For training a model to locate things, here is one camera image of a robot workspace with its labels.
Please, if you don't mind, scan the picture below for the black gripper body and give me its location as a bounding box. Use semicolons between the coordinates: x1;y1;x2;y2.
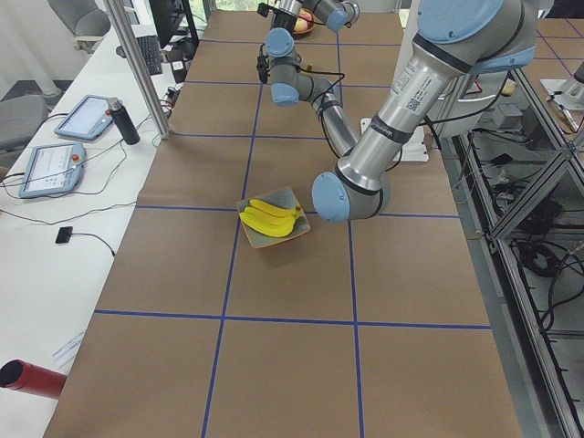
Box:
256;2;301;31
255;44;270;84

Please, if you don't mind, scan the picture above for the yellow banana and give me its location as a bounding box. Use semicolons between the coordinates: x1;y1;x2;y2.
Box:
249;199;299;217
239;212;296;237
244;206;297;226

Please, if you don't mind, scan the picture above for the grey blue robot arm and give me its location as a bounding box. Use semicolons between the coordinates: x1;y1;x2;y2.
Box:
257;0;538;222
256;0;360;33

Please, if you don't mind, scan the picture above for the brown fruit basket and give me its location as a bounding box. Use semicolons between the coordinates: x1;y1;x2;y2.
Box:
293;18;315;37

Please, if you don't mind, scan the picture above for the grey square plate orange rim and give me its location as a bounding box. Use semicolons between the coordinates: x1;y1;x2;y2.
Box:
236;186;311;249

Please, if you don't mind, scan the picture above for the red yellow apple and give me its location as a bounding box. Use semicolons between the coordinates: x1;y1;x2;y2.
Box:
297;11;315;24

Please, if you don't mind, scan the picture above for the black computer monitor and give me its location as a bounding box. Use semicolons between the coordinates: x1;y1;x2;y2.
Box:
148;0;199;48

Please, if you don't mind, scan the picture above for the black keyboard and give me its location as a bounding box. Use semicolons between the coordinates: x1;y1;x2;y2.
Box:
136;36;162;76

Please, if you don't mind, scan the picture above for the black water bottle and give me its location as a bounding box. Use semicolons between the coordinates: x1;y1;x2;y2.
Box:
107;97;141;145

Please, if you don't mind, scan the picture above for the upper teach pendant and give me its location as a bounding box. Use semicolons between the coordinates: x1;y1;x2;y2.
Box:
54;95;113;141

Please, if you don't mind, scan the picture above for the teach pendant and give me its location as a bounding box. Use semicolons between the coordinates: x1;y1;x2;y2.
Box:
54;95;113;141
18;141;87;199

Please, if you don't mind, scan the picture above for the grey office chair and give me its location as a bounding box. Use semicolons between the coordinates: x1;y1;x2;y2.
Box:
47;0;110;54

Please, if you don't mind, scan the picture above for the lower teach pendant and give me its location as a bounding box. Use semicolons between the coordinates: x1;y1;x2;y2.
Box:
18;141;87;199

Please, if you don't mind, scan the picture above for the small black puck device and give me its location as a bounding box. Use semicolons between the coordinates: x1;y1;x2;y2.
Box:
55;226;73;245

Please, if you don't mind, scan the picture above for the red cylinder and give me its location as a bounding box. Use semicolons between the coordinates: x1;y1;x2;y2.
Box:
1;360;68;400

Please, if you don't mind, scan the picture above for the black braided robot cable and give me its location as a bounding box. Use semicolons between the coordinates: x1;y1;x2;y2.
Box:
294;63;347;138

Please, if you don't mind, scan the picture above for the aluminium frame post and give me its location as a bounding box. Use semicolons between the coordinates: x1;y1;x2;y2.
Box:
104;0;170;140

